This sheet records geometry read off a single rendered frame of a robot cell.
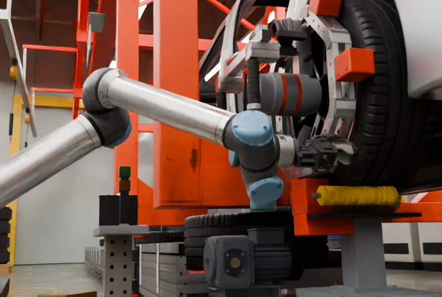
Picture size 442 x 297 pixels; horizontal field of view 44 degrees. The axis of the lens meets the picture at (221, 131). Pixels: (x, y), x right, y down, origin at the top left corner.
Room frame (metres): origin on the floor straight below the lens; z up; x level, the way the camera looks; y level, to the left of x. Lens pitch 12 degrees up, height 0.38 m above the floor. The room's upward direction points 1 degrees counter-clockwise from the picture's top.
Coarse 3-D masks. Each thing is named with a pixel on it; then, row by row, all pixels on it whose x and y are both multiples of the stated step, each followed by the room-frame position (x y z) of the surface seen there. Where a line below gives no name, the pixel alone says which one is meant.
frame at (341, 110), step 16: (304, 16) 1.63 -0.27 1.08; (320, 16) 1.56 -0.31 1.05; (320, 32) 1.53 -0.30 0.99; (336, 32) 1.48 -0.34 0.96; (336, 48) 1.47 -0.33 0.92; (272, 64) 1.91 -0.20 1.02; (288, 64) 1.90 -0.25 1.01; (336, 96) 1.47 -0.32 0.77; (352, 96) 1.48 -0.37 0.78; (336, 112) 1.48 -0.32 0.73; (352, 112) 1.49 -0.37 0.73; (336, 128) 1.57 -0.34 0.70; (336, 160) 1.61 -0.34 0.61; (288, 176) 1.81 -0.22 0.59; (304, 176) 1.71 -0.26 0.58; (320, 176) 1.72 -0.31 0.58
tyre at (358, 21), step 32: (352, 0) 1.54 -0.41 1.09; (384, 0) 1.63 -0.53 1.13; (352, 32) 1.52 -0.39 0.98; (384, 32) 1.47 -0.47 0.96; (384, 64) 1.45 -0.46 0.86; (384, 96) 1.46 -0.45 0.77; (288, 128) 2.01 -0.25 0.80; (384, 128) 1.50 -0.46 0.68; (416, 128) 1.52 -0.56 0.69; (352, 160) 1.57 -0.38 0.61; (384, 160) 1.57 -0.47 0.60; (416, 160) 1.59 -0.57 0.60
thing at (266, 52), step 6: (252, 42) 1.48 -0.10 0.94; (258, 42) 1.49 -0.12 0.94; (264, 42) 1.49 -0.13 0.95; (270, 42) 1.50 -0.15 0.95; (246, 48) 1.52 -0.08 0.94; (252, 48) 1.48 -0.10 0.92; (258, 48) 1.49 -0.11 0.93; (264, 48) 1.49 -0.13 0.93; (270, 48) 1.50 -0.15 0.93; (276, 48) 1.50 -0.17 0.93; (246, 54) 1.52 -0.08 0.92; (252, 54) 1.48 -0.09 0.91; (258, 54) 1.49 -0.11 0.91; (264, 54) 1.49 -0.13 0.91; (270, 54) 1.50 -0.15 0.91; (276, 54) 1.50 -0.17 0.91; (246, 60) 1.52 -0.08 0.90; (258, 60) 1.52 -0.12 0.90; (264, 60) 1.52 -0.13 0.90; (270, 60) 1.52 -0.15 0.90; (276, 60) 1.53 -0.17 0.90
